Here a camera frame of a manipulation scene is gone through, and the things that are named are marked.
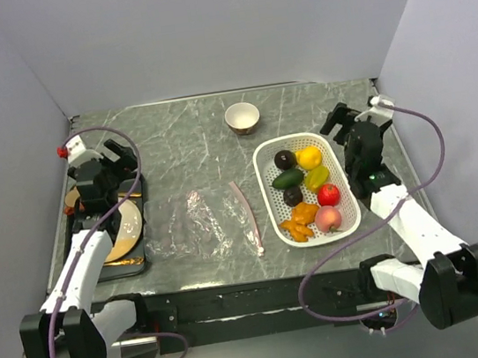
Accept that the pink peach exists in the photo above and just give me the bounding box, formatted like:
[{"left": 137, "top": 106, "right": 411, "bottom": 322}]
[{"left": 314, "top": 205, "right": 343, "bottom": 234}]

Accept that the dark green avocado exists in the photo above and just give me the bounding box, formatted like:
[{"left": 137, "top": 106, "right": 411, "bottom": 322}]
[{"left": 271, "top": 168, "right": 304, "bottom": 190}]

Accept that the orange ginger root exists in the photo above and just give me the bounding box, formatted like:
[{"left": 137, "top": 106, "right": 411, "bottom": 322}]
[{"left": 279, "top": 202, "right": 319, "bottom": 243}]

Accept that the dark purple mangosteen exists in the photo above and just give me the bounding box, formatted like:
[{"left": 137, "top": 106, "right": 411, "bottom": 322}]
[
  {"left": 273, "top": 150, "right": 296, "bottom": 171},
  {"left": 282, "top": 186, "right": 304, "bottom": 208}
]

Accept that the clear zip top bag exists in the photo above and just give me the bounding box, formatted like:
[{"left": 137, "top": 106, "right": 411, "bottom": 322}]
[{"left": 143, "top": 182, "right": 265, "bottom": 266}]

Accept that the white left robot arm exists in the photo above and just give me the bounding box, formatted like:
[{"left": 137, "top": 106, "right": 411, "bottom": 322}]
[{"left": 19, "top": 139, "right": 152, "bottom": 358}]

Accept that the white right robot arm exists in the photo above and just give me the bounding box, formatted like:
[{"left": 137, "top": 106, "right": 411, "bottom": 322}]
[{"left": 320, "top": 95, "right": 478, "bottom": 330}]

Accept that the gold spoon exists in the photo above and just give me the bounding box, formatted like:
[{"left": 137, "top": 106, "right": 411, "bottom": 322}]
[{"left": 117, "top": 192, "right": 143, "bottom": 199}]

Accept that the black rectangular tray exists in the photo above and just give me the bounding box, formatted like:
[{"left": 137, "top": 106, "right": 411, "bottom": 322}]
[{"left": 63, "top": 176, "right": 148, "bottom": 283}]

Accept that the yellow lemon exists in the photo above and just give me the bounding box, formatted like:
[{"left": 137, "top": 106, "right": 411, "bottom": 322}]
[{"left": 295, "top": 145, "right": 323, "bottom": 171}]

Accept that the small brown cup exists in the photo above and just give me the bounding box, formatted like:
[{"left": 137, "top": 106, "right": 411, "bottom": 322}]
[{"left": 63, "top": 205, "right": 85, "bottom": 216}]

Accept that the yellow green starfruit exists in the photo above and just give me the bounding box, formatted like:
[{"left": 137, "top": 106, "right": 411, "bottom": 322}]
[{"left": 303, "top": 165, "right": 330, "bottom": 194}]

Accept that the cream plate with leaf pattern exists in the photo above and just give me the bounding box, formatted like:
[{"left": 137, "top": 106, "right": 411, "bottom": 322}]
[{"left": 64, "top": 180, "right": 144, "bottom": 263}]

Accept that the white perforated plastic basket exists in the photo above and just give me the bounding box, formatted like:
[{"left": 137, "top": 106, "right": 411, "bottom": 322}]
[{"left": 250, "top": 125, "right": 366, "bottom": 254}]

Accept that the gold fork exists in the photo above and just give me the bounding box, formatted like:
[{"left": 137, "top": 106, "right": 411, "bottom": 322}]
[{"left": 103, "top": 257, "right": 146, "bottom": 268}]

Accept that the white ceramic bowl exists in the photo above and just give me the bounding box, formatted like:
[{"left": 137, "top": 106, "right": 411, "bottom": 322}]
[{"left": 224, "top": 102, "right": 261, "bottom": 136}]

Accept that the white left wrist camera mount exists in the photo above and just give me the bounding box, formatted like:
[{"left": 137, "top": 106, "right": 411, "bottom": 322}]
[{"left": 56, "top": 136, "right": 102, "bottom": 168}]

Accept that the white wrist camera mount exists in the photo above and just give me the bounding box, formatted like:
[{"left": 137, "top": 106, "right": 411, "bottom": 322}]
[
  {"left": 356, "top": 95, "right": 394, "bottom": 127},
  {"left": 56, "top": 136, "right": 102, "bottom": 168}
]

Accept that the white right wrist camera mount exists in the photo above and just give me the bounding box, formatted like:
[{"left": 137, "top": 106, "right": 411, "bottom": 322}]
[{"left": 356, "top": 95, "right": 394, "bottom": 127}]

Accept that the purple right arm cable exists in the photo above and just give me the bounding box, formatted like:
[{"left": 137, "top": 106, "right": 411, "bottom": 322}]
[{"left": 273, "top": 98, "right": 470, "bottom": 345}]

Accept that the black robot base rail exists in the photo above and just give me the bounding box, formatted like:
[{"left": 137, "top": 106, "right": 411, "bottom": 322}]
[{"left": 88, "top": 252, "right": 421, "bottom": 358}]

